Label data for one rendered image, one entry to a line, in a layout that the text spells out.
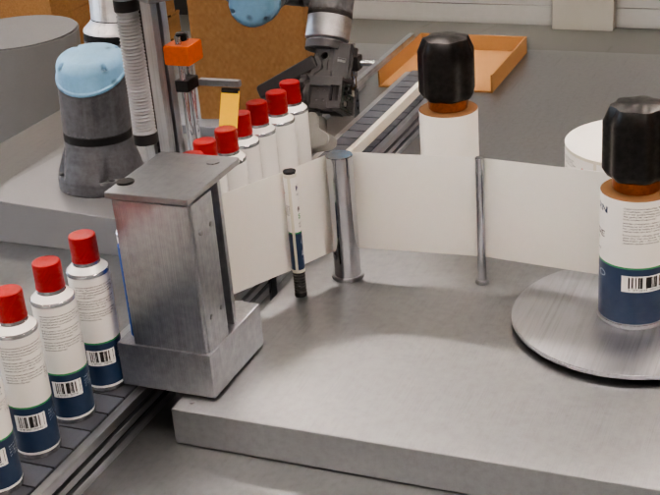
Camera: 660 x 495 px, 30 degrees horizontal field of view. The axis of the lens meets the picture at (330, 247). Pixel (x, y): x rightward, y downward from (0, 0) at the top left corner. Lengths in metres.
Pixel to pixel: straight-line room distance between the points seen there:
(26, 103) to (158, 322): 2.89
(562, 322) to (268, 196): 0.42
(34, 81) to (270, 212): 2.71
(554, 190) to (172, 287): 0.52
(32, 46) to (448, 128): 2.63
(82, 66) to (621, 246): 0.96
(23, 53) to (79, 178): 2.19
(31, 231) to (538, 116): 1.03
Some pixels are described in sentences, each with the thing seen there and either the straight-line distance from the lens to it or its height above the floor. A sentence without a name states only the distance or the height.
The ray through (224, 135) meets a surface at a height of 1.08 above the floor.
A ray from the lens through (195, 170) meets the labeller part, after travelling 1.48.
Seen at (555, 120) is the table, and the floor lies 0.83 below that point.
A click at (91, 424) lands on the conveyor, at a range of 1.51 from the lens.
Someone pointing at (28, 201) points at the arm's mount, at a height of 0.90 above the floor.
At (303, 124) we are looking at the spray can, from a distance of 1.98.
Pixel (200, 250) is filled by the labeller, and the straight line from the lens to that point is 1.43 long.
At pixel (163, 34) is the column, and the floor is 1.20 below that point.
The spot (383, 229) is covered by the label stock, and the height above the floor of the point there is 0.95.
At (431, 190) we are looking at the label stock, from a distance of 1.70.
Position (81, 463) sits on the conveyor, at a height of 0.87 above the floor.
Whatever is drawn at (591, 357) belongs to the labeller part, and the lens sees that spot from 1.54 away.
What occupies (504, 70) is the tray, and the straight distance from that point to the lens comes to 2.76.
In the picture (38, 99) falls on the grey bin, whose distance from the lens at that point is 4.34.
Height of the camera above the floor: 1.67
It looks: 25 degrees down
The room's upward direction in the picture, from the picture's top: 5 degrees counter-clockwise
